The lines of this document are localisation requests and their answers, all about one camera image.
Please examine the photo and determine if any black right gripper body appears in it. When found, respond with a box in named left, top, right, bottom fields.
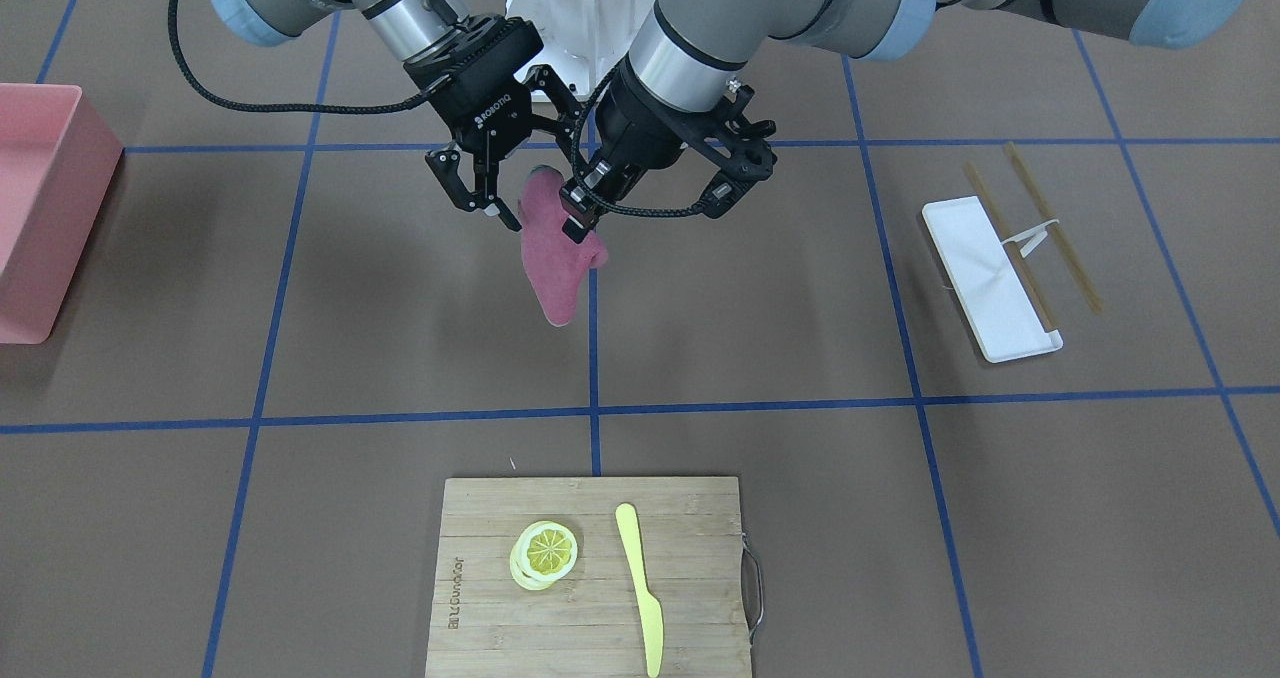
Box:
left=404, top=17, right=543, bottom=159

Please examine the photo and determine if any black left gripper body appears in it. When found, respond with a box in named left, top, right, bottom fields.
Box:
left=559, top=58, right=721, bottom=221

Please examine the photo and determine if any magenta microfiber cloth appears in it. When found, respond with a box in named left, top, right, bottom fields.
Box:
left=517, top=166, right=609, bottom=327

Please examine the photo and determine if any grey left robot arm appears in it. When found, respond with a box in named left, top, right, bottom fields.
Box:
left=559, top=0, right=1244, bottom=242

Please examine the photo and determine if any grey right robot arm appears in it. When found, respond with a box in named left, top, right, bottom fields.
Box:
left=210, top=0, right=543, bottom=232

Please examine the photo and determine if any bamboo cutting board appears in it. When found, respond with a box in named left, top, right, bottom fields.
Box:
left=424, top=476, right=753, bottom=677

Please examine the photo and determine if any yellow lemon slice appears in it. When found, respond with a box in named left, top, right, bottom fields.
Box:
left=509, top=519, right=579, bottom=591

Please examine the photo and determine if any pink plastic bin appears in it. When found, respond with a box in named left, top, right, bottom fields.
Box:
left=1, top=84, right=123, bottom=345

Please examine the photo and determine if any yellow plastic knife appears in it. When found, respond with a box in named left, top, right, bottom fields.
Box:
left=614, top=501, right=666, bottom=677

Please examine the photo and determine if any white rectangular tray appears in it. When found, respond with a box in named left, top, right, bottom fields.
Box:
left=922, top=194, right=1064, bottom=365

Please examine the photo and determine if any wooden rack rod outer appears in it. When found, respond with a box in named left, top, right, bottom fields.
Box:
left=1004, top=141, right=1105, bottom=315

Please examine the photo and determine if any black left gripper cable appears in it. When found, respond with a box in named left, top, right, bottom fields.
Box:
left=568, top=63, right=721, bottom=221

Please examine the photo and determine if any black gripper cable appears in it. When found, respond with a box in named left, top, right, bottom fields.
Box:
left=568, top=63, right=721, bottom=221
left=166, top=0, right=442, bottom=115

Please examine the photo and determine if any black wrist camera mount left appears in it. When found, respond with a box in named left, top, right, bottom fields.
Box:
left=690, top=78, right=777, bottom=219

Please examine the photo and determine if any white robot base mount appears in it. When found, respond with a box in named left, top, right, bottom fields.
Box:
left=506, top=0, right=654, bottom=99

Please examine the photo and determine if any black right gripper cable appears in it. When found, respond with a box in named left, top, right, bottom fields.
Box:
left=166, top=0, right=442, bottom=115

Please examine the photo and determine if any metal cutting board handle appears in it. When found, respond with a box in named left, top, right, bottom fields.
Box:
left=741, top=533, right=767, bottom=647

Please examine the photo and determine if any white rack bracket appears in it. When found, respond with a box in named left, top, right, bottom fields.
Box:
left=1001, top=217, right=1060, bottom=258

